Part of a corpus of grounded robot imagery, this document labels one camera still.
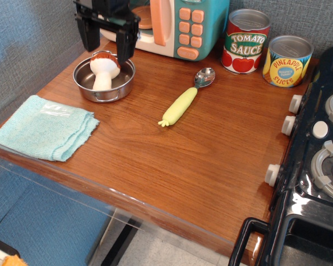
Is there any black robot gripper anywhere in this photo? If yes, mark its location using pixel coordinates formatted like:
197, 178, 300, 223
74, 1, 140, 65

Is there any red and white toy mushroom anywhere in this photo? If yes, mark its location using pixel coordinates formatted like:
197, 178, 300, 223
90, 52, 120, 91

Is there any small stainless steel pot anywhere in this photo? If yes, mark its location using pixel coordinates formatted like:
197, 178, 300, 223
73, 50, 135, 103

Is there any teal toy microwave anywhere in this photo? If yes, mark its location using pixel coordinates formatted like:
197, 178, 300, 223
99, 0, 230, 62

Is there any light blue folded cloth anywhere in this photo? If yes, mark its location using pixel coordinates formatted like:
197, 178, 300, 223
0, 95, 99, 162

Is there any tomato sauce can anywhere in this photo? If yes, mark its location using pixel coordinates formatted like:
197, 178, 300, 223
221, 9, 271, 74

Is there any pineapple slices can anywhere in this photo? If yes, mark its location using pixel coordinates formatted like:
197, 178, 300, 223
263, 35, 314, 88

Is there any white stove knob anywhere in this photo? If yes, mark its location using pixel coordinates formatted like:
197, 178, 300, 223
281, 116, 296, 136
289, 94, 302, 114
265, 164, 280, 187

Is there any orange object at corner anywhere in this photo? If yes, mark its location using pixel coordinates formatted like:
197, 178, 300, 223
2, 255, 28, 266

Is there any black toy stove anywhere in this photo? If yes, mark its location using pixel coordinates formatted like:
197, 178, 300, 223
229, 47, 333, 265

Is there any spoon with yellow-green handle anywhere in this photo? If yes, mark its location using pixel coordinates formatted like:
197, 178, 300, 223
158, 67, 215, 127

